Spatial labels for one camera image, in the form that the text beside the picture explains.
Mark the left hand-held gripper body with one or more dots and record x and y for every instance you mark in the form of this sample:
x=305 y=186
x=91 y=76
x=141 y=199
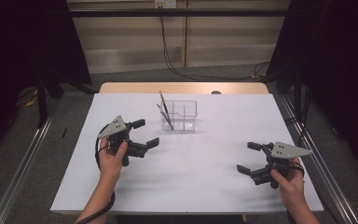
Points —
x=115 y=127

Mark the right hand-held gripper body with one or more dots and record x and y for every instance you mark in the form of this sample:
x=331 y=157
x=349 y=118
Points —
x=287 y=151

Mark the gold ferrule makeup brush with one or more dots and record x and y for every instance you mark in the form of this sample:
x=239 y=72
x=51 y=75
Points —
x=164 y=104

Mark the clear acrylic organizer box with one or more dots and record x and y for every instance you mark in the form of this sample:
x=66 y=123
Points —
x=186 y=119

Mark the person's right hand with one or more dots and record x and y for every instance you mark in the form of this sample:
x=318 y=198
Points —
x=290 y=186

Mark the person's left hand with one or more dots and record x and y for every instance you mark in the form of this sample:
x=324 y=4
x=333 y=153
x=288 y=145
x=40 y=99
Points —
x=110 y=165

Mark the small black floor object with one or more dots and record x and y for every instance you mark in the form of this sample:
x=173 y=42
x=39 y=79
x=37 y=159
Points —
x=64 y=132

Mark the white table sheet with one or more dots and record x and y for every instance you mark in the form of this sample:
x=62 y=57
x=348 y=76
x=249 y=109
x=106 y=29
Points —
x=192 y=186

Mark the wooden table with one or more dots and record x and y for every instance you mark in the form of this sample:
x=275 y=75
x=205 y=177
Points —
x=183 y=88

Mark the black curtain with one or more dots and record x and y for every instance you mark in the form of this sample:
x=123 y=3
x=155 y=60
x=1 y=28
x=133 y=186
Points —
x=338 y=62
x=12 y=46

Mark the metal floor rail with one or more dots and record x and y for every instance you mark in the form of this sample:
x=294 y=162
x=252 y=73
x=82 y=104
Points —
x=323 y=180
x=21 y=174

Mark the black stand post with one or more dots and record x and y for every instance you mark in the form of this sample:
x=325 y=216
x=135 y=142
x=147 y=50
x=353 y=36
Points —
x=297 y=93
x=42 y=102

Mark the white wall power outlet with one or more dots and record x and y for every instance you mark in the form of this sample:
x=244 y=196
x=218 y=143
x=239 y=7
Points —
x=165 y=3

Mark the black horizontal frame bar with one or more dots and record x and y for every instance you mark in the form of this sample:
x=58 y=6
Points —
x=199 y=12

